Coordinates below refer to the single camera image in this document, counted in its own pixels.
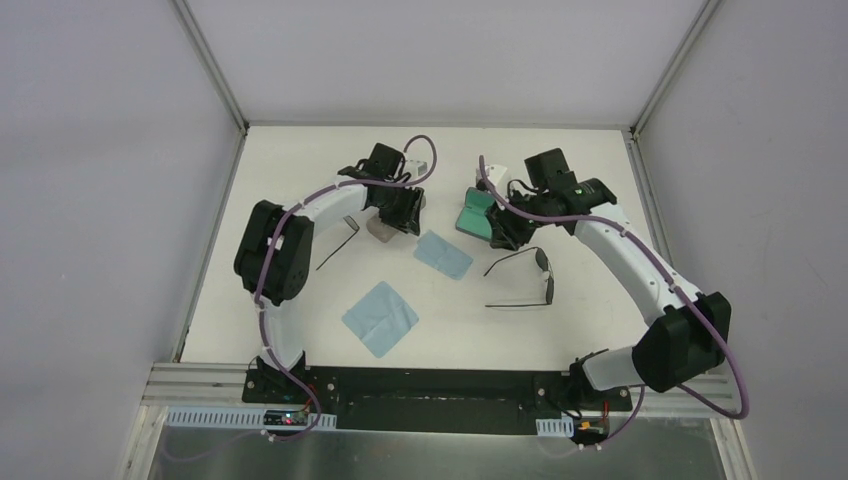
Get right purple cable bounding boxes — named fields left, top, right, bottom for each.
left=477, top=155, right=752, bottom=460

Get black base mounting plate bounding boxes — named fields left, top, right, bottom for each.
left=242, top=363, right=633, bottom=435

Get blue cleaning cloth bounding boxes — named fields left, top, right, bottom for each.
left=342, top=281, right=419, bottom=358
left=413, top=231, right=473, bottom=280

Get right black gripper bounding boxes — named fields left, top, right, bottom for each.
left=485, top=188, right=549, bottom=252

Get purple cable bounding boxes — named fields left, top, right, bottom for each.
left=161, top=135, right=439, bottom=463
left=477, top=155, right=752, bottom=460

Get aluminium front rail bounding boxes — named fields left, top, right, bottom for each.
left=142, top=362, right=738, bottom=419

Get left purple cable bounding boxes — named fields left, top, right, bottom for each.
left=161, top=135, right=439, bottom=463

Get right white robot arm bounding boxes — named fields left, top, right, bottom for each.
left=478, top=148, right=731, bottom=410

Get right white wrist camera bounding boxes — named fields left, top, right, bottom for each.
left=474, top=164, right=512, bottom=198

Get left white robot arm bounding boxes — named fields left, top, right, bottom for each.
left=234, top=143, right=433, bottom=405

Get left thin-frame sunglasses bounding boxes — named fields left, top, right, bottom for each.
left=315, top=215, right=362, bottom=272

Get right thin-frame sunglasses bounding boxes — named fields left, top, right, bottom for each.
left=483, top=246, right=556, bottom=309

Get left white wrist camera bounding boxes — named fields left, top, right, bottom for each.
left=397, top=159, right=429, bottom=183

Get left white cable duct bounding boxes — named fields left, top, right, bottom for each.
left=165, top=407, right=337, bottom=432

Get thin-frame sunglasses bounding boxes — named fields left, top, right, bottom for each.
left=483, top=246, right=556, bottom=309
left=315, top=215, right=362, bottom=272

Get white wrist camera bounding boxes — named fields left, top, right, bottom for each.
left=397, top=159, right=429, bottom=183
left=474, top=164, right=512, bottom=198

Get white cable duct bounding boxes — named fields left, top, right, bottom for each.
left=165, top=407, right=337, bottom=432
left=535, top=416, right=575, bottom=438

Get right white cable duct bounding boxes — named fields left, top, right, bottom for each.
left=535, top=416, right=575, bottom=438

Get blue-green glasses case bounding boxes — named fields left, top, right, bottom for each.
left=455, top=187, right=495, bottom=242

